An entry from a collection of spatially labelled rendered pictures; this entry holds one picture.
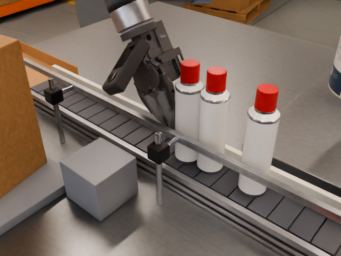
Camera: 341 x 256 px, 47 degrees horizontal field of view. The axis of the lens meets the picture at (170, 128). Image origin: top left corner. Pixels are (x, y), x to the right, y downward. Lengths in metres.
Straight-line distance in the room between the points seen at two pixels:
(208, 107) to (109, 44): 0.81
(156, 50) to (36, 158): 0.32
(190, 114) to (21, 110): 0.31
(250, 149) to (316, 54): 0.81
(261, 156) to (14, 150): 0.45
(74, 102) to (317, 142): 0.57
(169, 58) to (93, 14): 2.08
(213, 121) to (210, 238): 0.20
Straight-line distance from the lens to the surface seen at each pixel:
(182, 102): 0.69
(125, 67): 0.69
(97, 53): 1.36
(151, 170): 0.79
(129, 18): 0.73
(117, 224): 0.73
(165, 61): 0.74
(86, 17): 2.84
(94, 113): 0.93
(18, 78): 0.74
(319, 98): 1.04
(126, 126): 0.87
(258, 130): 0.62
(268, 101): 0.61
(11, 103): 0.74
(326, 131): 0.92
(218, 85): 0.65
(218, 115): 0.67
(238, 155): 0.75
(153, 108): 0.77
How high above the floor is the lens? 1.37
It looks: 35 degrees down
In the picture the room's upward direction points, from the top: straight up
